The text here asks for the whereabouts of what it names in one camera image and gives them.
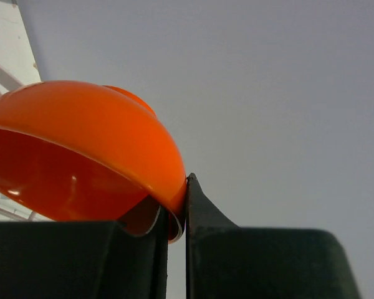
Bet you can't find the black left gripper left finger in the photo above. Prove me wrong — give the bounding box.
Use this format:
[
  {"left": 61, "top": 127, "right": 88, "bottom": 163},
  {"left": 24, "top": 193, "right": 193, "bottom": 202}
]
[{"left": 0, "top": 209, "right": 168, "bottom": 298}]

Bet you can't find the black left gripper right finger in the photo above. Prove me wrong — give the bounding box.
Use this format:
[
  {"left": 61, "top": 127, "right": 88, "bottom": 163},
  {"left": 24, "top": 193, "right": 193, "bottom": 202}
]
[{"left": 186, "top": 174, "right": 360, "bottom": 298}]

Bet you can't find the orange bowl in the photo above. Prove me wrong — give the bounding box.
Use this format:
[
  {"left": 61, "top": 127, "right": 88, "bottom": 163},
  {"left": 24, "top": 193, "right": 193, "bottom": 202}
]
[{"left": 0, "top": 80, "right": 186, "bottom": 242}]

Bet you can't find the white wire dish rack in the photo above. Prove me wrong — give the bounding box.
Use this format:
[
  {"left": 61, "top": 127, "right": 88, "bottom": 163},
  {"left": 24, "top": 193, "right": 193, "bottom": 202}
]
[{"left": 0, "top": 55, "right": 50, "bottom": 222}]

